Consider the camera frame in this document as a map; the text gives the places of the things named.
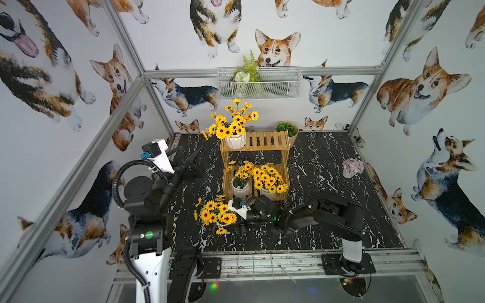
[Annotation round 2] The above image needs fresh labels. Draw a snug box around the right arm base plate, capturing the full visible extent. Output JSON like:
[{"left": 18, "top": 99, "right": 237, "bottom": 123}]
[{"left": 321, "top": 253, "right": 376, "bottom": 277}]

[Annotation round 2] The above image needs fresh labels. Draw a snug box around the pink flower small pot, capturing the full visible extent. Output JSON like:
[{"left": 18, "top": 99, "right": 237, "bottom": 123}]
[{"left": 342, "top": 158, "right": 365, "bottom": 179}]

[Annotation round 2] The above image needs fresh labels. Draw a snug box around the white wire basket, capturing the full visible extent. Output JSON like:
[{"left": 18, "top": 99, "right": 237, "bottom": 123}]
[{"left": 217, "top": 67, "right": 303, "bottom": 100}]

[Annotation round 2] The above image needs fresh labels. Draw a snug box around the green fern plant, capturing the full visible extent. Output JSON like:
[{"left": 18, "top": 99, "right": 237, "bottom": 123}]
[{"left": 232, "top": 51, "right": 261, "bottom": 84}]

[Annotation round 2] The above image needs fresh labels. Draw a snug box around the sunflower pot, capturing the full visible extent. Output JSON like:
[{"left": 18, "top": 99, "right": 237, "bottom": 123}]
[
  {"left": 251, "top": 163, "right": 290, "bottom": 201},
  {"left": 193, "top": 194, "right": 238, "bottom": 235},
  {"left": 202, "top": 98, "right": 259, "bottom": 150},
  {"left": 231, "top": 161, "right": 255, "bottom": 199}
]

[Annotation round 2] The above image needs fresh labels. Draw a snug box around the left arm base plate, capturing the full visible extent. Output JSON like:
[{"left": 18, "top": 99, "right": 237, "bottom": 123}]
[{"left": 192, "top": 257, "right": 222, "bottom": 279}]

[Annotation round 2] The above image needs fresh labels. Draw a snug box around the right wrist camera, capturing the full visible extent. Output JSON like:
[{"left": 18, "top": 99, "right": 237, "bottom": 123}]
[{"left": 228, "top": 198, "right": 249, "bottom": 220}]

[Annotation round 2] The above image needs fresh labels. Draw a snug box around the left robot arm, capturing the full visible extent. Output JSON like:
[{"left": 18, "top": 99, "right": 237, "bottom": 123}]
[{"left": 112, "top": 143, "right": 205, "bottom": 302}]

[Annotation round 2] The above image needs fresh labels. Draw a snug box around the wooden two-tier shelf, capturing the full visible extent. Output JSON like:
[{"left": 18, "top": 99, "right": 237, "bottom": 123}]
[{"left": 220, "top": 131, "right": 290, "bottom": 202}]

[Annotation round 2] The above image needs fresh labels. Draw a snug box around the beige pot green plant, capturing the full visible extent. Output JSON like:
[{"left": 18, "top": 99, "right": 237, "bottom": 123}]
[{"left": 275, "top": 121, "right": 299, "bottom": 147}]

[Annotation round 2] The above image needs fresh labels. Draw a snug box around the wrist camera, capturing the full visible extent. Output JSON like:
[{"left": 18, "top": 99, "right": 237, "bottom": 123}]
[
  {"left": 228, "top": 198, "right": 249, "bottom": 220},
  {"left": 140, "top": 139, "right": 175, "bottom": 174}
]

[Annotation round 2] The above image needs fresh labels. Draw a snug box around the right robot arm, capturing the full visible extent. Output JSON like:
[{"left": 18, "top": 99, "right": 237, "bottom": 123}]
[{"left": 236, "top": 193, "right": 364, "bottom": 264}]

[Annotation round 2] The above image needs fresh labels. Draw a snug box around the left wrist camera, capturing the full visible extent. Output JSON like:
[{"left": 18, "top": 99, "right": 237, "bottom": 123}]
[{"left": 140, "top": 139, "right": 175, "bottom": 174}]

